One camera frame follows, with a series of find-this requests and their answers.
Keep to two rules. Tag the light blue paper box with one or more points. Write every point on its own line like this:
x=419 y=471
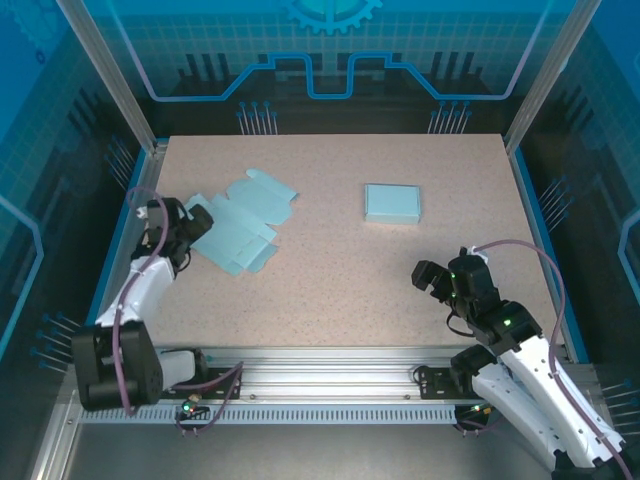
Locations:
x=392 y=202
x=245 y=215

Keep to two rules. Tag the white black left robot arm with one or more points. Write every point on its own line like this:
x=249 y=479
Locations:
x=115 y=370

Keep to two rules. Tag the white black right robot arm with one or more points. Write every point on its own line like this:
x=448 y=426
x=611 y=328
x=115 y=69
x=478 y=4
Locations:
x=540 y=400

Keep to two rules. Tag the blue table edge strip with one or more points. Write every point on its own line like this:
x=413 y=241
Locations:
x=536 y=225
x=121 y=225

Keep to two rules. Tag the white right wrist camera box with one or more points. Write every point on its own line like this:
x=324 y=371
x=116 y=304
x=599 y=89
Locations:
x=475 y=252

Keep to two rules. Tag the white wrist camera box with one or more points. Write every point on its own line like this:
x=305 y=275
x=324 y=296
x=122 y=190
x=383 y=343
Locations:
x=475 y=252
x=142 y=212

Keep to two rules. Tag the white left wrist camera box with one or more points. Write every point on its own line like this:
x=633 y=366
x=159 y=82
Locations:
x=142 y=212

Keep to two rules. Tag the aluminium table side rail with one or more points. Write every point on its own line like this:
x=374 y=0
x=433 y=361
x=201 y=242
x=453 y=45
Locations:
x=151 y=170

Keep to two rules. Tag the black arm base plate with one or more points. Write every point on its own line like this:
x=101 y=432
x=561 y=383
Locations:
x=222 y=387
x=435 y=387

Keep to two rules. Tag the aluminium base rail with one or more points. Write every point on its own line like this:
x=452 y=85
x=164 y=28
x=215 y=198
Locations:
x=325 y=375

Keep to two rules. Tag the aluminium frame post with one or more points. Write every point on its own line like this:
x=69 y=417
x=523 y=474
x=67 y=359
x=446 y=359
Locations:
x=552 y=80
x=117 y=80

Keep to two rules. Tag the aluminium lower frame rail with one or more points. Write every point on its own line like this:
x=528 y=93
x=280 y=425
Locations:
x=52 y=440

